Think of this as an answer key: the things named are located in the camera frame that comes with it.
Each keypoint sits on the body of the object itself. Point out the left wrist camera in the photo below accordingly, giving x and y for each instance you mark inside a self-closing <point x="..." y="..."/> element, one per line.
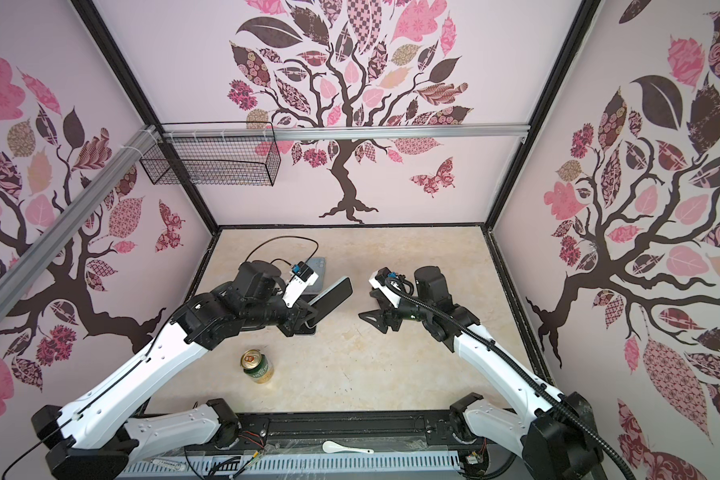
<point x="303" y="277"/>

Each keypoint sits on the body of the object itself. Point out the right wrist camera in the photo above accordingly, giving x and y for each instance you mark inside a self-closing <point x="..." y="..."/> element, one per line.
<point x="378" y="282"/>

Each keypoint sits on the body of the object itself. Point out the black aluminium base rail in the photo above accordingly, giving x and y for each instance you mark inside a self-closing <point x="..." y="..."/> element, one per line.
<point x="434" y="427"/>

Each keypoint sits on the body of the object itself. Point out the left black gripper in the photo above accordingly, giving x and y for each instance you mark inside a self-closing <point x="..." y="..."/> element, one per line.
<point x="297" y="317"/>

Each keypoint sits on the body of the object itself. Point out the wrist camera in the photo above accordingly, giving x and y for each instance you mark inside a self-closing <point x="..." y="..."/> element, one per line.
<point x="303" y="277"/>
<point x="378" y="282"/>

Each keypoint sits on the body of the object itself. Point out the green gold drink can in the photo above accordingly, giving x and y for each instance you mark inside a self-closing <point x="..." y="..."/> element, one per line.
<point x="257" y="366"/>

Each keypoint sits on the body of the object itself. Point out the light blue phone case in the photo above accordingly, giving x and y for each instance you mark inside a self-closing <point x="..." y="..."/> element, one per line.
<point x="318" y="265"/>

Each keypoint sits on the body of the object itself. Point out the black smartphone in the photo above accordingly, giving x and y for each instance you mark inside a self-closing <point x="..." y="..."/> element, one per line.
<point x="306" y="330"/>

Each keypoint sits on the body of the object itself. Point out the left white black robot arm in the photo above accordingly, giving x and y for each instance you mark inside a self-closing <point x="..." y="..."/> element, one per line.
<point x="97" y="436"/>

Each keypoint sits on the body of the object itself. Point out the phone with white case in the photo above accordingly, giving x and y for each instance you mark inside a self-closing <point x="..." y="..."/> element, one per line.
<point x="329" y="300"/>

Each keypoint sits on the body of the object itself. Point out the left aluminium wall rail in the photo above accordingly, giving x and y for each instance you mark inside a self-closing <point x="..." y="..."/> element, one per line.
<point x="18" y="279"/>

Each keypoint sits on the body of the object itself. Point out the back aluminium wall rail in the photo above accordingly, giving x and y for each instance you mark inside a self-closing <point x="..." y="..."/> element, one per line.
<point x="345" y="132"/>

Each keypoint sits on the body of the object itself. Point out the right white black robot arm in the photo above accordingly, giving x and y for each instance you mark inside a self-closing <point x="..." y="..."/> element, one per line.
<point x="551" y="432"/>

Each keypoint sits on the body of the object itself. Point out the white plastic spoon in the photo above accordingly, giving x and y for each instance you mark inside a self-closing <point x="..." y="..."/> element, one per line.
<point x="332" y="447"/>

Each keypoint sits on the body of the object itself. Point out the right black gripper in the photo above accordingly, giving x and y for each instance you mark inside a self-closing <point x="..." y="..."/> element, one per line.
<point x="383" y="318"/>

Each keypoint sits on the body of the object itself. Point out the black wire basket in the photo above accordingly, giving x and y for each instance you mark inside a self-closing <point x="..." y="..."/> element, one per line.
<point x="234" y="153"/>

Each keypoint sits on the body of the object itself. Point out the aluminium wall rail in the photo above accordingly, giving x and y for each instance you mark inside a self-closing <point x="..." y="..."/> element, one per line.
<point x="345" y="132"/>
<point x="18" y="279"/>

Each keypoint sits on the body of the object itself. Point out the white slotted cable duct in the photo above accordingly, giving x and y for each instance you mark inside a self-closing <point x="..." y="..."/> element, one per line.
<point x="292" y="465"/>

